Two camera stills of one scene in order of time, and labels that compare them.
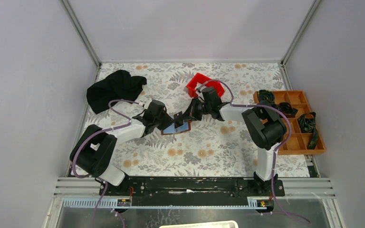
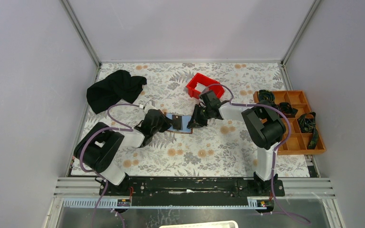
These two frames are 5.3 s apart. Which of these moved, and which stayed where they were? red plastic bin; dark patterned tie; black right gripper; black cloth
Moved: black right gripper
Stayed: black cloth; dark patterned tie; red plastic bin
